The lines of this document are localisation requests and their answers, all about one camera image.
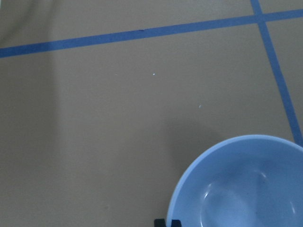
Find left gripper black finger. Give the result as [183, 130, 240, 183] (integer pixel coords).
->
[154, 218, 165, 227]

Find blue bowl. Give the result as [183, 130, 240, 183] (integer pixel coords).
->
[166, 135, 303, 227]

